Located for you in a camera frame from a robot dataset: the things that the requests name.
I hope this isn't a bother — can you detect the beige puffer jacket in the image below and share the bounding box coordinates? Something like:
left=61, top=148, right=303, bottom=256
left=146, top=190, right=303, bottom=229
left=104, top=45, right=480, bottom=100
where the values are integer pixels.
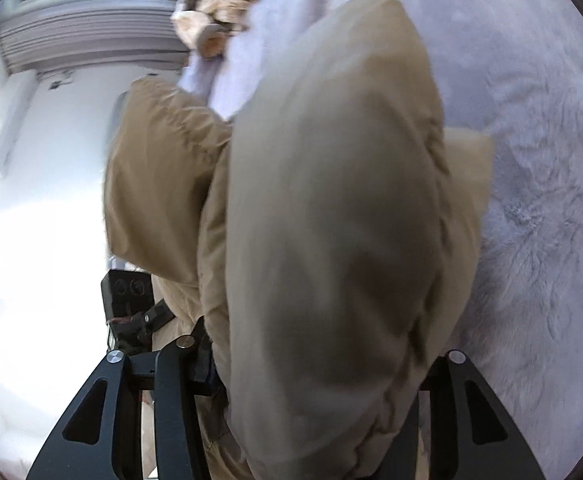
left=102, top=0, right=495, bottom=480

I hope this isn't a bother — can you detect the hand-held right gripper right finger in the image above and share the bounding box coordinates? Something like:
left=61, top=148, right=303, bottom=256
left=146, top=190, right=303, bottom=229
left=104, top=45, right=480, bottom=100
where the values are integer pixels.
left=371, top=349, right=547, bottom=480

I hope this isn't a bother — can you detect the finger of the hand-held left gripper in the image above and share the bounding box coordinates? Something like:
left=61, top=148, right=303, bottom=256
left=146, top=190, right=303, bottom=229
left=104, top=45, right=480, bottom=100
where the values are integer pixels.
left=139, top=299, right=173, bottom=340

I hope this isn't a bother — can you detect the lilac plush blanket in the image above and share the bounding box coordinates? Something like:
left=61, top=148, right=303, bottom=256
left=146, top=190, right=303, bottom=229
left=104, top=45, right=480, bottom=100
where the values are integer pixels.
left=179, top=0, right=583, bottom=480

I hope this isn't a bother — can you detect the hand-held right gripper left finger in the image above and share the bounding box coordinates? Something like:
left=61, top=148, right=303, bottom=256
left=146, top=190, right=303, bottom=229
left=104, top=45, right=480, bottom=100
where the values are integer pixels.
left=26, top=319, right=222, bottom=480

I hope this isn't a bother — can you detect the beige striped knit sweater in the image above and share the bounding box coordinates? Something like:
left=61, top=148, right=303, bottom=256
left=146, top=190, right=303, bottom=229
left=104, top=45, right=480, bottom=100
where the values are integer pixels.
left=170, top=0, right=268, bottom=59

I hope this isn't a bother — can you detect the white wall radiator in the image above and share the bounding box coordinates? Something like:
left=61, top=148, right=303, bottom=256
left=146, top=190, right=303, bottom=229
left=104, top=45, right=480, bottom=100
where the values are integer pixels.
left=0, top=0, right=190, bottom=74

